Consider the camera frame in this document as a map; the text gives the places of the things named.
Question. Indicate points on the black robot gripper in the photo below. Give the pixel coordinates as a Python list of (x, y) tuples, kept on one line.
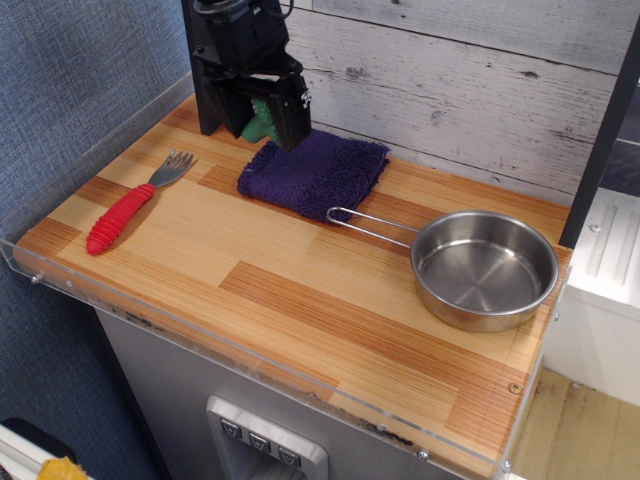
[(251, 38)]

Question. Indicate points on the green toy broccoli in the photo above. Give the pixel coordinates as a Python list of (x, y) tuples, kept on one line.
[(261, 125)]

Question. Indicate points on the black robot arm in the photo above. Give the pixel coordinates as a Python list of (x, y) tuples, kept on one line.
[(243, 77)]

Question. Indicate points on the purple folded towel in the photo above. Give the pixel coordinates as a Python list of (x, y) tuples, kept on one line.
[(322, 172)]

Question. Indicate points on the clear acrylic table guard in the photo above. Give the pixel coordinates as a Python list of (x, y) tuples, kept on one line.
[(322, 312)]

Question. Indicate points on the stainless steel pan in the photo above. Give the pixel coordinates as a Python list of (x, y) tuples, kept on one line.
[(479, 271)]

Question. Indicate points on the grey cabinet front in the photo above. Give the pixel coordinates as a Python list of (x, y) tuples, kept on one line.
[(172, 386)]

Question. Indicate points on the silver dispenser panel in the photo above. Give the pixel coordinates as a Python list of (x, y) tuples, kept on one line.
[(265, 442)]

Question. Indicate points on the white ridged appliance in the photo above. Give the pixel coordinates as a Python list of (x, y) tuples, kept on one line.
[(593, 338)]

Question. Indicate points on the black left vertical post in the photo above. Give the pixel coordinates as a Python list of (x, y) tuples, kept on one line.
[(205, 66)]

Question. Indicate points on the black vertical post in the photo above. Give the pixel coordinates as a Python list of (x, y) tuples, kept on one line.
[(612, 121), (205, 66)]

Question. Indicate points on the red handled fork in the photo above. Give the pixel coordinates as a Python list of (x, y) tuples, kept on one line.
[(112, 223)]

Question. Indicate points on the black right vertical post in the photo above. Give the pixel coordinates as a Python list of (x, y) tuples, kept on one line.
[(612, 121)]

